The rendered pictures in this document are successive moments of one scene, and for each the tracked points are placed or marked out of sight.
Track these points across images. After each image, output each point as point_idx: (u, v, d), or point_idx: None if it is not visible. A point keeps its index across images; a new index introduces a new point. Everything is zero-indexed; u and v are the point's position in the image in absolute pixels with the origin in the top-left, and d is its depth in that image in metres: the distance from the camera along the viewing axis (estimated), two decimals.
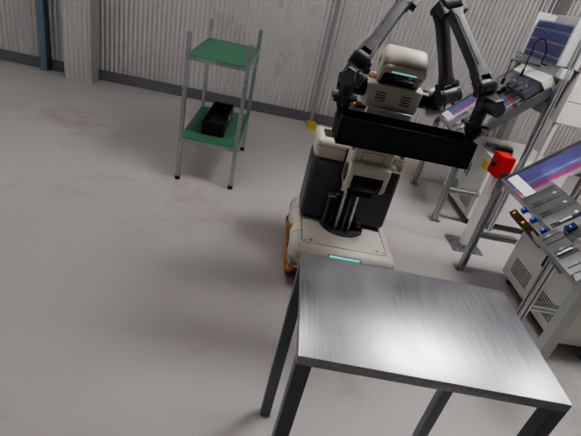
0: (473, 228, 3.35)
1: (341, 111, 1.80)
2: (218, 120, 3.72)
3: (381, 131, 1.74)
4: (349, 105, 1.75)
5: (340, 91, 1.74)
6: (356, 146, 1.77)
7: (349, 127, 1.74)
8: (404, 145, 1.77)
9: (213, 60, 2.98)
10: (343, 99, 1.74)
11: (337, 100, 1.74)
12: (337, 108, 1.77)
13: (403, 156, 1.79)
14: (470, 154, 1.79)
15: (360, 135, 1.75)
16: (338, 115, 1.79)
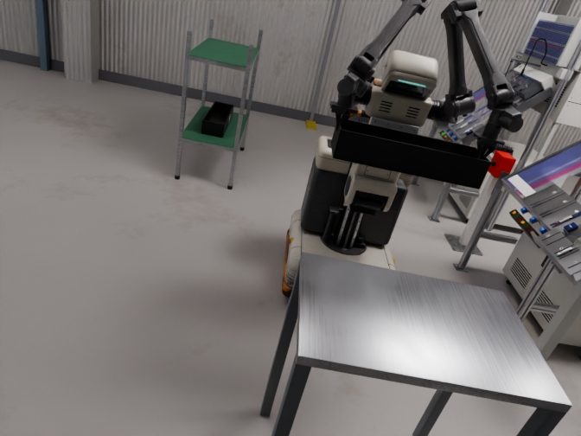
0: (473, 228, 3.35)
1: (341, 123, 1.65)
2: (218, 120, 3.72)
3: (385, 145, 1.58)
4: (349, 117, 1.59)
5: (339, 101, 1.59)
6: (356, 162, 1.61)
7: (348, 141, 1.58)
8: (409, 162, 1.60)
9: (213, 60, 2.98)
10: (342, 111, 1.58)
11: (335, 112, 1.58)
12: (336, 120, 1.62)
13: (408, 173, 1.63)
14: (482, 172, 1.61)
15: (360, 150, 1.59)
16: (337, 127, 1.63)
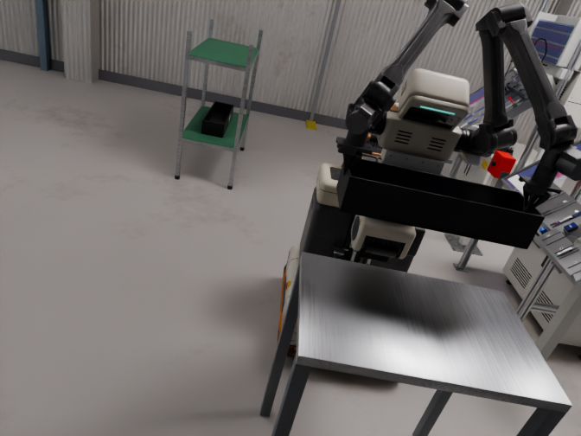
0: None
1: (350, 164, 1.28)
2: (218, 120, 3.72)
3: (406, 196, 1.22)
4: (360, 159, 1.23)
5: (347, 138, 1.22)
6: (370, 216, 1.25)
7: (360, 190, 1.22)
8: (437, 216, 1.24)
9: (213, 60, 2.98)
10: (353, 150, 1.22)
11: (344, 152, 1.22)
12: (344, 162, 1.26)
13: (436, 229, 1.27)
14: (533, 229, 1.25)
15: (375, 201, 1.23)
16: (345, 170, 1.27)
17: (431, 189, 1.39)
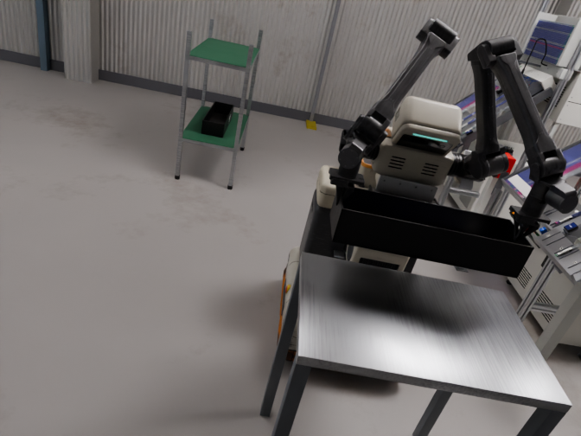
0: None
1: (342, 195, 1.30)
2: (218, 120, 3.72)
3: (398, 227, 1.24)
4: (353, 190, 1.25)
5: (340, 170, 1.24)
6: (361, 246, 1.27)
7: (352, 222, 1.23)
8: (429, 246, 1.26)
9: (213, 60, 2.98)
10: (345, 182, 1.24)
11: (336, 183, 1.24)
12: (336, 192, 1.27)
13: (427, 259, 1.28)
14: (523, 259, 1.27)
15: (367, 233, 1.25)
16: (337, 201, 1.29)
17: (424, 216, 1.40)
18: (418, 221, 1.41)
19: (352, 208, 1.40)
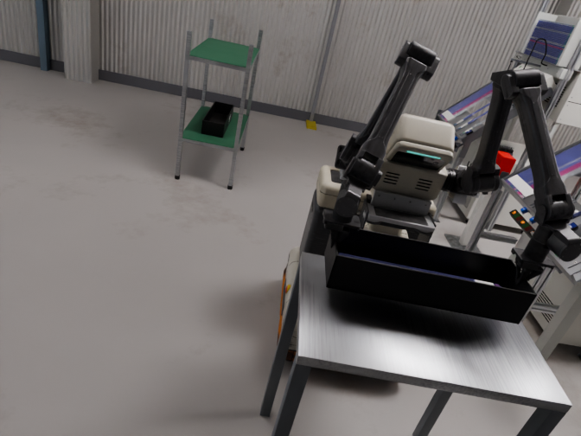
0: (473, 228, 3.35)
1: (337, 236, 1.25)
2: (218, 120, 3.72)
3: (395, 274, 1.18)
4: (348, 234, 1.19)
5: (335, 214, 1.18)
6: (357, 291, 1.22)
7: (347, 268, 1.18)
8: (427, 292, 1.21)
9: (213, 60, 2.98)
10: (339, 227, 1.18)
11: (330, 227, 1.18)
12: (330, 235, 1.22)
13: (425, 305, 1.23)
14: (525, 306, 1.22)
15: (362, 278, 1.19)
16: (332, 244, 1.23)
17: (422, 256, 1.35)
18: (417, 260, 1.36)
19: (347, 247, 1.34)
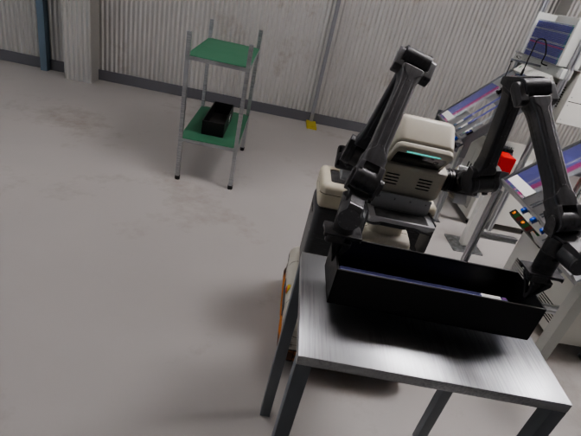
0: (473, 228, 3.35)
1: (338, 249, 1.20)
2: (218, 120, 3.72)
3: (399, 289, 1.13)
4: (349, 247, 1.15)
5: (335, 226, 1.14)
6: (359, 307, 1.17)
7: (348, 283, 1.13)
8: (432, 308, 1.16)
9: (213, 60, 2.98)
10: (341, 240, 1.13)
11: (331, 240, 1.14)
12: (331, 248, 1.17)
13: (430, 321, 1.18)
14: (533, 321, 1.17)
15: (365, 293, 1.14)
16: (333, 257, 1.18)
17: (426, 269, 1.30)
18: (420, 272, 1.31)
19: (348, 259, 1.29)
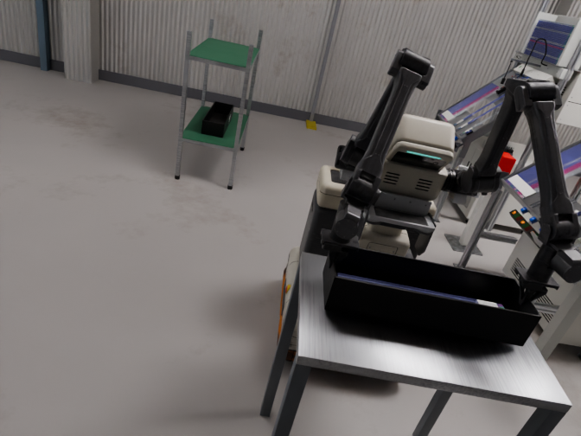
0: (473, 228, 3.35)
1: (335, 257, 1.21)
2: (218, 120, 3.72)
3: (395, 297, 1.15)
4: (347, 255, 1.16)
5: (333, 234, 1.15)
6: (356, 314, 1.18)
7: (346, 291, 1.15)
8: (428, 315, 1.17)
9: (213, 60, 2.98)
10: (337, 247, 1.15)
11: (328, 248, 1.15)
12: (328, 256, 1.18)
13: (426, 327, 1.20)
14: (529, 328, 1.18)
15: (361, 300, 1.16)
16: (330, 265, 1.20)
17: (423, 275, 1.31)
18: (418, 279, 1.32)
19: (346, 266, 1.31)
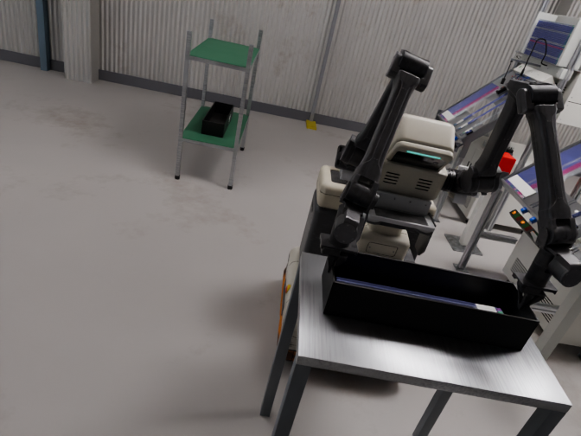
0: (473, 228, 3.35)
1: (335, 261, 1.22)
2: (218, 120, 3.72)
3: (393, 301, 1.15)
4: (346, 259, 1.17)
5: (331, 238, 1.16)
6: (355, 318, 1.19)
7: (344, 295, 1.15)
8: (426, 319, 1.18)
9: (213, 60, 2.98)
10: (336, 252, 1.15)
11: (328, 253, 1.16)
12: (328, 260, 1.19)
13: (424, 331, 1.20)
14: (527, 332, 1.19)
15: (360, 305, 1.16)
16: (329, 269, 1.20)
17: (421, 279, 1.32)
18: (416, 283, 1.33)
19: (345, 270, 1.31)
